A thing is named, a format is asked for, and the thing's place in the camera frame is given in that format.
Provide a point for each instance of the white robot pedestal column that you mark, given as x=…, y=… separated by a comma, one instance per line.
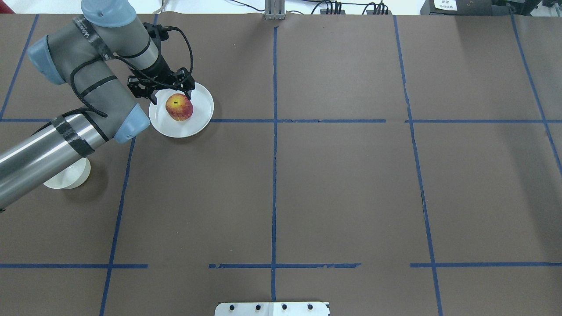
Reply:
x=273, y=309

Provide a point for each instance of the white small bowl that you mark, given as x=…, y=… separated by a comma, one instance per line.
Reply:
x=71, y=177

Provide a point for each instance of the aluminium frame post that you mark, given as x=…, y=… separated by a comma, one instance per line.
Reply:
x=274, y=10

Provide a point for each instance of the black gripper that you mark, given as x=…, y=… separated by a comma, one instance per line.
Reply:
x=161, y=68

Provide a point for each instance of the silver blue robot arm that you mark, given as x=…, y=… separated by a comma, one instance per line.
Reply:
x=109, y=59

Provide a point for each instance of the red yellow apple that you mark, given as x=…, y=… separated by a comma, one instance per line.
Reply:
x=179, y=107

